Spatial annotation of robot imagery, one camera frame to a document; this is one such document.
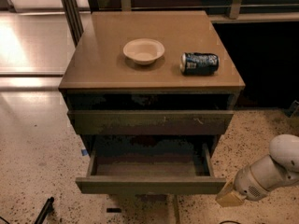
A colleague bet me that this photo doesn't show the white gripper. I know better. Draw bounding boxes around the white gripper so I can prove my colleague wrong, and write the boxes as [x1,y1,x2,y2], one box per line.
[216,155,299,207]

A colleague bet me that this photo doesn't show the drawer grey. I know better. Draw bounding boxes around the drawer grey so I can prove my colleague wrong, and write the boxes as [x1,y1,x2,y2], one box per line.
[68,110,234,135]
[76,140,226,195]

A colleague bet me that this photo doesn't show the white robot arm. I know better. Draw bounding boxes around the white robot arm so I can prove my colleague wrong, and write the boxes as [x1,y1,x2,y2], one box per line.
[216,134,299,207]

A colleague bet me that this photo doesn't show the grey drawer cabinet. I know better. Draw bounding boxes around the grey drawer cabinet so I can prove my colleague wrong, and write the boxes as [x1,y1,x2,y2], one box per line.
[58,10,246,198]

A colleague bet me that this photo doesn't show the top drawer grey front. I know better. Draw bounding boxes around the top drawer grey front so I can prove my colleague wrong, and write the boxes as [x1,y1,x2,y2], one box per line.
[68,110,234,135]

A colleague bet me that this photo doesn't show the dark object at right edge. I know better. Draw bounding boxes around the dark object at right edge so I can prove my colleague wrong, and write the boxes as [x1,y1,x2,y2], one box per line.
[285,100,299,118]

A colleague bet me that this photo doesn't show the black tape piece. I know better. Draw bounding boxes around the black tape piece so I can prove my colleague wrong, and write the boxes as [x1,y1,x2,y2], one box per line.
[107,207,121,213]

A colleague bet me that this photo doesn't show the blue soda can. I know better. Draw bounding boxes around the blue soda can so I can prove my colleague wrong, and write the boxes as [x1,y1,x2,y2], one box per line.
[180,52,220,76]

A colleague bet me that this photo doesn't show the blue tape piece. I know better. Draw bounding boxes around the blue tape piece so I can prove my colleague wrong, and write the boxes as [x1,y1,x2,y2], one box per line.
[81,149,88,156]

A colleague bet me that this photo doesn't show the white paper bowl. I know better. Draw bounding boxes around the white paper bowl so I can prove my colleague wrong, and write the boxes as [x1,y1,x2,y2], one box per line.
[123,38,165,65]

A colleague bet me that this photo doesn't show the black object on floor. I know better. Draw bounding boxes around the black object on floor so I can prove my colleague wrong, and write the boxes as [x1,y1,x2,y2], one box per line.
[34,197,54,224]

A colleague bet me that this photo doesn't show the metal railing frame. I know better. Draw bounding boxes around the metal railing frame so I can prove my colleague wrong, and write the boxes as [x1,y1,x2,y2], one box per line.
[85,0,299,23]

